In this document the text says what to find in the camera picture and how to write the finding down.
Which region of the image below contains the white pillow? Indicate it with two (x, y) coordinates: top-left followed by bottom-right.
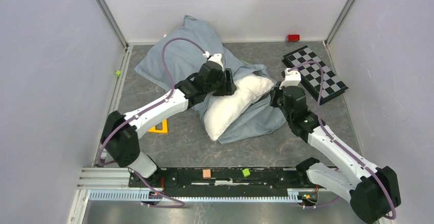
(204, 74), (274, 141)

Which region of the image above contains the blue grey pillowcase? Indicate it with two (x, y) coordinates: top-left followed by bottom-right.
(135, 15), (286, 144)

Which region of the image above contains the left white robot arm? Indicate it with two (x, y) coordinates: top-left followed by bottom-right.
(100, 60), (236, 187)

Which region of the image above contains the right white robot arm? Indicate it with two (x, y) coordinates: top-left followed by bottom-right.
(270, 83), (401, 223)

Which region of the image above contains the black white checkerboard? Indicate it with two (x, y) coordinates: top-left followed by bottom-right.
(282, 46), (348, 105)

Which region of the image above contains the red lego brick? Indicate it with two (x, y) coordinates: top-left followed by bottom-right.
(287, 34), (300, 42)

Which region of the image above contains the yellow triangle piece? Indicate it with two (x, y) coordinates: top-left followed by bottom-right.
(148, 119), (168, 134)

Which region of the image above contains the tan wooden cube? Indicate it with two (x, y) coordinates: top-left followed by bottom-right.
(202, 169), (211, 179)

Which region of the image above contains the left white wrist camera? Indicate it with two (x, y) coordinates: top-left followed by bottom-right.
(203, 51), (225, 70)

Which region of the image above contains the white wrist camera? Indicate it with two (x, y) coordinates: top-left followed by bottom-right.
(279, 68), (301, 89)
(203, 51), (225, 70)

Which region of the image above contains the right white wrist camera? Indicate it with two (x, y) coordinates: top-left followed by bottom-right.
(279, 68), (301, 89)

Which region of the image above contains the green cube on rail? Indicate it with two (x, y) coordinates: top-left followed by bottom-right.
(242, 168), (251, 177)

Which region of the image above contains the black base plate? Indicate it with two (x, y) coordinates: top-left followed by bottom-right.
(146, 167), (323, 197)

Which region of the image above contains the white toothed rail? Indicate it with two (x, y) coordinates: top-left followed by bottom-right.
(89, 190), (313, 204)

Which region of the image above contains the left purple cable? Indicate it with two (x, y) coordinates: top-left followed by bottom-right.
(96, 37), (211, 208)

